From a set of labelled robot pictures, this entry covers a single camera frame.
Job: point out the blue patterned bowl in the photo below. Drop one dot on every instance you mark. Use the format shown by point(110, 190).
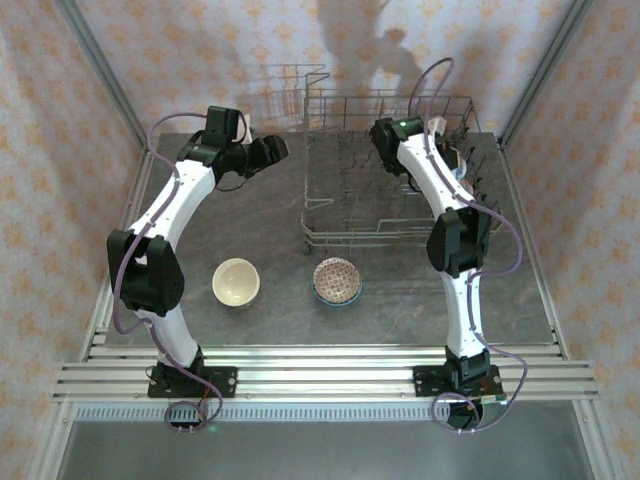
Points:
point(461, 172)

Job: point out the cream bowl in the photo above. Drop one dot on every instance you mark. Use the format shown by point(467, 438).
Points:
point(235, 280)

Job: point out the red-brown patterned bowl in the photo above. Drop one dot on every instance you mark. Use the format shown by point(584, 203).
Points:
point(337, 280)

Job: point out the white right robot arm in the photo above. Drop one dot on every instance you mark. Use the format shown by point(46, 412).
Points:
point(440, 185)

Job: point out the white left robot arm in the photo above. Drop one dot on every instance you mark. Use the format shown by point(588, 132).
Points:
point(175, 200)

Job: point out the grey metal panel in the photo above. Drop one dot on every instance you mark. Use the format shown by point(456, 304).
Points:
point(320, 450)

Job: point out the aluminium side rail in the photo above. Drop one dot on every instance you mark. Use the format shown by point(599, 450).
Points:
point(532, 250)
point(120, 235)

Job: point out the aluminium corner post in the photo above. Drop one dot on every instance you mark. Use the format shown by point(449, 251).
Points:
point(100, 70)
point(550, 70)

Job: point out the narrow aluminium table edge rail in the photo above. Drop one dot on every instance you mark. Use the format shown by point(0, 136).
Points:
point(320, 351)

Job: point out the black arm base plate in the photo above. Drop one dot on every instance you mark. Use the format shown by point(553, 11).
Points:
point(222, 382)
point(425, 382)

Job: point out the wide aluminium front rail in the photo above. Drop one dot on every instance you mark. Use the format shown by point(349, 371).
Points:
point(320, 380)

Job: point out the aluminium frame leg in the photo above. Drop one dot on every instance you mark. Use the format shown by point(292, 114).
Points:
point(50, 440)
point(597, 440)

